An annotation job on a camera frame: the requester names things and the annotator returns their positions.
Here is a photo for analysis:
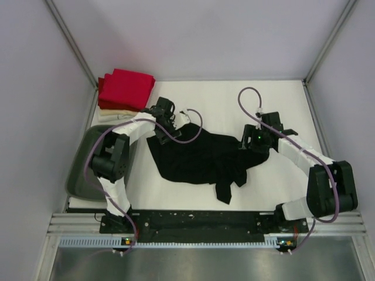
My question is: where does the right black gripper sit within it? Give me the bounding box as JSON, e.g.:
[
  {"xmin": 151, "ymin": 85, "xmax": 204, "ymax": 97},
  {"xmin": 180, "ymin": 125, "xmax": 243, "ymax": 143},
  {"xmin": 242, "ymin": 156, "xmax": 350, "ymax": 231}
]
[{"xmin": 238, "ymin": 124, "xmax": 269, "ymax": 153}]

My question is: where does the black t shirt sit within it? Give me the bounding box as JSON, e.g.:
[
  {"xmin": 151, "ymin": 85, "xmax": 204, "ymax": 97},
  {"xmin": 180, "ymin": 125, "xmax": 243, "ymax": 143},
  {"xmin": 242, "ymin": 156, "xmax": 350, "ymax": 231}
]
[{"xmin": 146, "ymin": 129, "xmax": 270, "ymax": 204}]

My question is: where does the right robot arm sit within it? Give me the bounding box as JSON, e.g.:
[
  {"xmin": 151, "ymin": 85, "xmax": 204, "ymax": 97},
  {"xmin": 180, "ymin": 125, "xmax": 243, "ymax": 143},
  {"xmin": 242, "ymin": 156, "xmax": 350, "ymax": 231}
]
[{"xmin": 240, "ymin": 112, "xmax": 358, "ymax": 232}]

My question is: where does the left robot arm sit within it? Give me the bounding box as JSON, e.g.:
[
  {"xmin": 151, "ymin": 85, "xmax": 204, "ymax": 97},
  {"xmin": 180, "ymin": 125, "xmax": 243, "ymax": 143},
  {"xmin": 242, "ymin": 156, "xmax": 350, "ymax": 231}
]
[{"xmin": 84, "ymin": 97, "xmax": 191, "ymax": 232}]

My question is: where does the folded red t shirt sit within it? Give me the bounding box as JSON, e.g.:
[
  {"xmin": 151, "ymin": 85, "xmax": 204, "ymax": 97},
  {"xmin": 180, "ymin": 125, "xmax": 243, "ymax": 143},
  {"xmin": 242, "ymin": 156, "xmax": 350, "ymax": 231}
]
[{"xmin": 98, "ymin": 68, "xmax": 155, "ymax": 112}]

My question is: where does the folded beige t shirt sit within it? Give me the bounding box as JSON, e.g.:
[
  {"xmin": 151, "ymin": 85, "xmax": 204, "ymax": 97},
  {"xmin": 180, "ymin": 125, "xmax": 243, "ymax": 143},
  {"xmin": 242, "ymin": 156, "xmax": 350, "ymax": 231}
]
[{"xmin": 98, "ymin": 109, "xmax": 138, "ymax": 122}]

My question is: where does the grey plastic bin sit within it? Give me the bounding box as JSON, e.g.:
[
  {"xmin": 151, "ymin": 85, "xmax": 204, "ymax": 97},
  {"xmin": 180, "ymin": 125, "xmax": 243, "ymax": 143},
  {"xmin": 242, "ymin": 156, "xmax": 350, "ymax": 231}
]
[{"xmin": 64, "ymin": 125, "xmax": 138, "ymax": 202}]

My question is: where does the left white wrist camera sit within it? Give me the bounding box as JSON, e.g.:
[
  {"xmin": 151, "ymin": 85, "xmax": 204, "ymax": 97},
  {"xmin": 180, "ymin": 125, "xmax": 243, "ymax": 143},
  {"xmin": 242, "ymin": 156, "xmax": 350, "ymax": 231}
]
[{"xmin": 178, "ymin": 109, "xmax": 191, "ymax": 126}]

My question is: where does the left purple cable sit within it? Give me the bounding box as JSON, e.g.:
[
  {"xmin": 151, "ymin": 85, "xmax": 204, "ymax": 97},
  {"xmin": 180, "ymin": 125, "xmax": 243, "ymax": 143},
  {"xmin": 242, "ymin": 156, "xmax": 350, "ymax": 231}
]
[{"xmin": 84, "ymin": 108, "xmax": 203, "ymax": 255}]

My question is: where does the left aluminium frame post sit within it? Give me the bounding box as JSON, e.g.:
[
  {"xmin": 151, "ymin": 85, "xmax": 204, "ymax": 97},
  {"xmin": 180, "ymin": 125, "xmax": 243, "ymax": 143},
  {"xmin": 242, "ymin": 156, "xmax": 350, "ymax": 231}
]
[{"xmin": 44, "ymin": 0, "xmax": 98, "ymax": 88}]

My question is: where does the aluminium frame post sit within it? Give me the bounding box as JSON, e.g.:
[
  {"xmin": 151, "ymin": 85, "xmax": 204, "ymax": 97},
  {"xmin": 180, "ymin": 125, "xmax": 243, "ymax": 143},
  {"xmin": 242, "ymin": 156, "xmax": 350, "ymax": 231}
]
[
  {"xmin": 44, "ymin": 0, "xmax": 98, "ymax": 88},
  {"xmin": 303, "ymin": 0, "xmax": 359, "ymax": 87}
]

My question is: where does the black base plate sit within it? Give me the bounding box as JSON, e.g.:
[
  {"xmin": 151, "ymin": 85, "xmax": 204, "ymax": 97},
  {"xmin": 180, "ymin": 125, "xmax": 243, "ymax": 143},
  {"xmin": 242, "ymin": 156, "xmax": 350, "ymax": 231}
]
[{"xmin": 99, "ymin": 210, "xmax": 308, "ymax": 242}]

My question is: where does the blue slotted cable duct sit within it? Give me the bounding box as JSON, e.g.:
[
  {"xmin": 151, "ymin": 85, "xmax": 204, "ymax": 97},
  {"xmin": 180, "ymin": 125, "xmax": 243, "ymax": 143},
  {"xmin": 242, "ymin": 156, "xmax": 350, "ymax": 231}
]
[{"xmin": 58, "ymin": 234, "xmax": 287, "ymax": 249}]

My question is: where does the aluminium front rail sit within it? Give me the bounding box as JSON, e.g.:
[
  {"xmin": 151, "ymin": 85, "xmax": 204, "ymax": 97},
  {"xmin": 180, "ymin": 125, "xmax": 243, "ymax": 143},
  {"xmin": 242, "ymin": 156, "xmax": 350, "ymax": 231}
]
[{"xmin": 47, "ymin": 213, "xmax": 103, "ymax": 235}]

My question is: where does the right aluminium frame post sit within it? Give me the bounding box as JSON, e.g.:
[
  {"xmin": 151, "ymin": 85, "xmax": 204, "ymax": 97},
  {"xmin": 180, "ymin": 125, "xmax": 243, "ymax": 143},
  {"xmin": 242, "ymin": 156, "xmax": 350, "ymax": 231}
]
[{"xmin": 303, "ymin": 0, "xmax": 359, "ymax": 87}]

